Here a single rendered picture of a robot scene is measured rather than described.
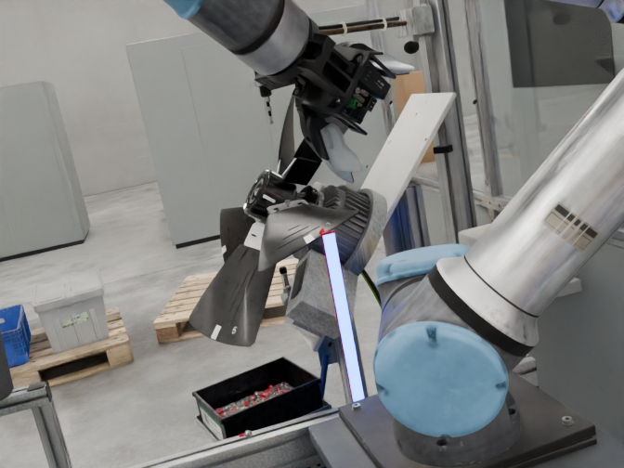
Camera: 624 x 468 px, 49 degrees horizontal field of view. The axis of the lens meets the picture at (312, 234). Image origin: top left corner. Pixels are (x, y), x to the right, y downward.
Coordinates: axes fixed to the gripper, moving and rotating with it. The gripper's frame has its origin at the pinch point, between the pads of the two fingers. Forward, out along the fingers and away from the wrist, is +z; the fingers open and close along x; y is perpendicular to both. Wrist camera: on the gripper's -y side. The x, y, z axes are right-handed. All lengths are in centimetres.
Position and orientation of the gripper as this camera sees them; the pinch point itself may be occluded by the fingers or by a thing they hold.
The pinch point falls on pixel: (376, 126)
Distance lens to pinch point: 84.7
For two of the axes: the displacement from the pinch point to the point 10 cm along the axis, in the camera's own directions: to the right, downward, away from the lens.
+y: 6.5, 3.3, -6.8
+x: 4.6, -8.9, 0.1
